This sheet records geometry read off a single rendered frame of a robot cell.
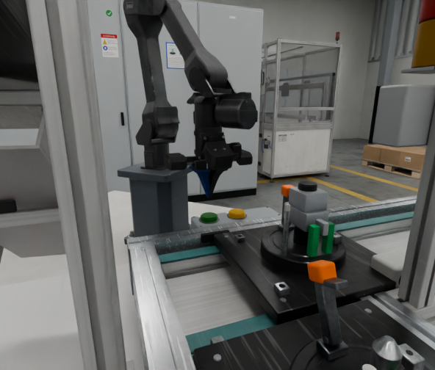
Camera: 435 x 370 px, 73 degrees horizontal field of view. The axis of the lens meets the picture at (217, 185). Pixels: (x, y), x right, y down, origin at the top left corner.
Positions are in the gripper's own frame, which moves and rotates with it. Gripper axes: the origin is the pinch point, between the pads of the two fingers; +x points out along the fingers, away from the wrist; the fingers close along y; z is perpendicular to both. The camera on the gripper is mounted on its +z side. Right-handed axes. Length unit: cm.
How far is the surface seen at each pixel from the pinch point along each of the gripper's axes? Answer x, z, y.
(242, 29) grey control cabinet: -95, -277, 134
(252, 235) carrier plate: 7.9, 12.5, 4.7
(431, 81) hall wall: -67, -515, 799
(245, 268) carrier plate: 7.9, 22.8, -1.6
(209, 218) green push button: 7.9, 1.7, -0.6
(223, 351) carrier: 7.8, 36.3, -10.7
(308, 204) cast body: -2.0, 24.1, 8.1
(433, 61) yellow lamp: -21.7, 34.3, 15.2
